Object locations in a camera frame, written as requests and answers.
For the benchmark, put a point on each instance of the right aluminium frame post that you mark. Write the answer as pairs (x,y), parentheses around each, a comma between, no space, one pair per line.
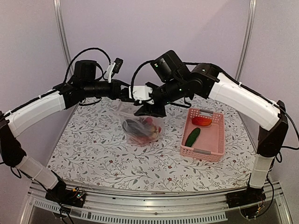
(247,37)

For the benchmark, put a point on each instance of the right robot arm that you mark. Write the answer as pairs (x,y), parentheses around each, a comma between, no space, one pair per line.
(210,81)

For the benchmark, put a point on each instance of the floral tablecloth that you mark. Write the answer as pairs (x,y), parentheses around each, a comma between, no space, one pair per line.
(93,149)

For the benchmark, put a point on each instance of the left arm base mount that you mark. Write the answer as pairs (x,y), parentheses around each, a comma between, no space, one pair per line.
(73,197)

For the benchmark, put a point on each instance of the green cucumber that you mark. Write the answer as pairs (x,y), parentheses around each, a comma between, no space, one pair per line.
(192,137)

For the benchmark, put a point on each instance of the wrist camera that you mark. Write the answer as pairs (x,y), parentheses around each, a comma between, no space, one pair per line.
(113,69)
(141,94)

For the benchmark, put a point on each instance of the pink perforated plastic basket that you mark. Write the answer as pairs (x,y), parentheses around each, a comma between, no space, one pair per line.
(209,145)

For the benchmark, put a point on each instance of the red lychee bunch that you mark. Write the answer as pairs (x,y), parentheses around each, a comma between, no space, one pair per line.
(155,130)

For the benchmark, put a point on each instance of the orange red mango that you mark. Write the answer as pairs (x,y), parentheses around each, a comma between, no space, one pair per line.
(201,121)

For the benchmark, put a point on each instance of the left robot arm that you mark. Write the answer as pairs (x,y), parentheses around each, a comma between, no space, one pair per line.
(82,85)

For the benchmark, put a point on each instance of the aluminium frame post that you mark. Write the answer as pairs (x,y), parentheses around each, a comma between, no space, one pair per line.
(61,30)
(247,37)

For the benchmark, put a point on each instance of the clear zip top bag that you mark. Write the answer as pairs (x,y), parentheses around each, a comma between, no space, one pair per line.
(125,111)

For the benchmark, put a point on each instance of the left aluminium frame post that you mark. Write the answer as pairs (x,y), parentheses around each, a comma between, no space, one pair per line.
(61,30)

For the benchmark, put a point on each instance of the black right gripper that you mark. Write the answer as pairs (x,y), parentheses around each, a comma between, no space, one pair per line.
(146,110)

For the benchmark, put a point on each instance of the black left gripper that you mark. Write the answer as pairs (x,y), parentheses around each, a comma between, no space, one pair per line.
(115,92)

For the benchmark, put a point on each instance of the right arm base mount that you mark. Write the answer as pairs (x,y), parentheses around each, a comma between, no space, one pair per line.
(245,197)

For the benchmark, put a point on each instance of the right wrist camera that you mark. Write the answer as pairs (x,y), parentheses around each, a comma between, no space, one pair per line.
(141,94)

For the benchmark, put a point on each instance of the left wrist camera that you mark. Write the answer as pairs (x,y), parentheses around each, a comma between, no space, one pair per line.
(113,69)

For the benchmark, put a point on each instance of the aluminium front rail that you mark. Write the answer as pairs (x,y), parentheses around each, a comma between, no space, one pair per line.
(105,205)

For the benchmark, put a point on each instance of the dark purple eggplant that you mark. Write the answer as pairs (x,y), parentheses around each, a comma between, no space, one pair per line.
(135,127)

